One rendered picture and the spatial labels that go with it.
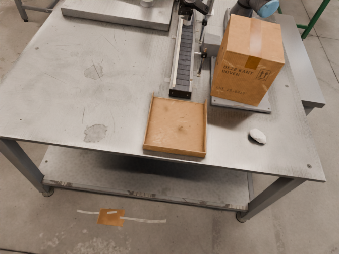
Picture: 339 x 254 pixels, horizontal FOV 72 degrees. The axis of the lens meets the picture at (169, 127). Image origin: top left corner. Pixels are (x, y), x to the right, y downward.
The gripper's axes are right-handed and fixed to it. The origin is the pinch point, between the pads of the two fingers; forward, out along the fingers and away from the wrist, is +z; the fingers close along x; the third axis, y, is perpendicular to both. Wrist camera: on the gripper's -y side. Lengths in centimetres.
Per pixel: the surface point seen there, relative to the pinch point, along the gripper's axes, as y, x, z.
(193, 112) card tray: -7, 60, -23
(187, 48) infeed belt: -1.3, 20.5, -5.5
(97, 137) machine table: 33, 78, -33
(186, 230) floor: -19, 131, 32
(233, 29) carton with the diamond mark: -18.4, 22.4, -34.3
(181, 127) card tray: -2, 68, -28
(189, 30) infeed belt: -1.3, 5.6, 3.0
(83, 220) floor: 50, 133, 31
